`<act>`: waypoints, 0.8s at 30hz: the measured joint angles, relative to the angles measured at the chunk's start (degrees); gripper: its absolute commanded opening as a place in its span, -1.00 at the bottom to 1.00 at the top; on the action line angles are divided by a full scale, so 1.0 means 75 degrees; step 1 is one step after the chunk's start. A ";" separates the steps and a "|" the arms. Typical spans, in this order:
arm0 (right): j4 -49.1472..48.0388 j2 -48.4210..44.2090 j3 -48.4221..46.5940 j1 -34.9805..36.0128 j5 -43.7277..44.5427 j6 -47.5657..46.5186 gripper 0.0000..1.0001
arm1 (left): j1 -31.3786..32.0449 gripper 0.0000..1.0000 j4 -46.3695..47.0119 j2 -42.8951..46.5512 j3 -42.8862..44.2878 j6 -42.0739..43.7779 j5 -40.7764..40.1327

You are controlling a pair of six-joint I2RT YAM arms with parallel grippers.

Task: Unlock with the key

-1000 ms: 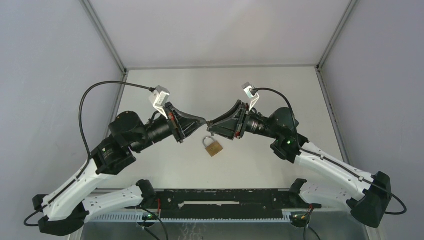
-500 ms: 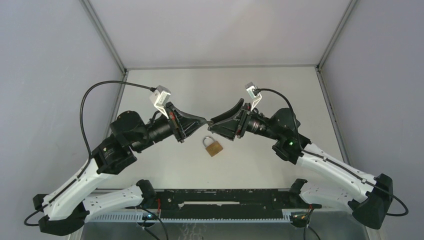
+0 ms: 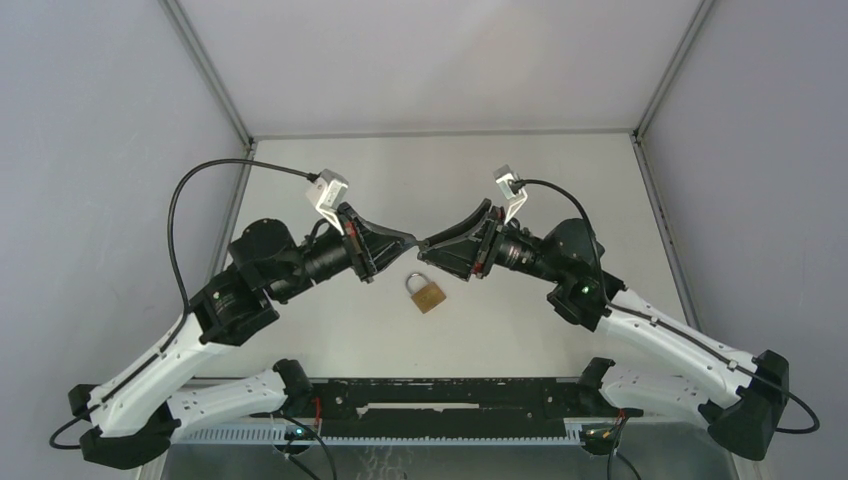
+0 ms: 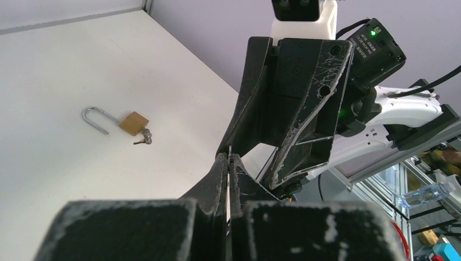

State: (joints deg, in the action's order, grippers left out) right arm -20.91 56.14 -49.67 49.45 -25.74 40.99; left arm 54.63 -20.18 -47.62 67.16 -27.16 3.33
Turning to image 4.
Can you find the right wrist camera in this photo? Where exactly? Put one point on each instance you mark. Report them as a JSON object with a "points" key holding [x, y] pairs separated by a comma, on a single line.
{"points": [[298, 19]]}

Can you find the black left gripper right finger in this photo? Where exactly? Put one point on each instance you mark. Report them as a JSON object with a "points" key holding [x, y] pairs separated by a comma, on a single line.
{"points": [[264, 228]]}

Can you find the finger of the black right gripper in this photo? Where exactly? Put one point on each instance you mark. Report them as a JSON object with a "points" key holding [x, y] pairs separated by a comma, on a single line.
{"points": [[274, 81], [309, 140]]}

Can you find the silver key bunch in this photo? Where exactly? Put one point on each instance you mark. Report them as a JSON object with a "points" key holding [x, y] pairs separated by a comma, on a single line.
{"points": [[144, 137]]}

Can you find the long shackle brass padlock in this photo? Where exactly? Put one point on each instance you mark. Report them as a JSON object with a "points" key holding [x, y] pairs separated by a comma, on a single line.
{"points": [[132, 124]]}

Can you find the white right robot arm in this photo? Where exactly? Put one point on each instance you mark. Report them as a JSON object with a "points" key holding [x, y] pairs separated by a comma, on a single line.
{"points": [[372, 117]]}

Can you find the aluminium frame rails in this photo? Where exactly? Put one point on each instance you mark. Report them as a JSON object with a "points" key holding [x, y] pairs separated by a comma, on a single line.
{"points": [[385, 180]]}

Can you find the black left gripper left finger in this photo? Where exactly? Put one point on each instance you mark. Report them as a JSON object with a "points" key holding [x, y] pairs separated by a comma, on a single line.
{"points": [[192, 227]]}

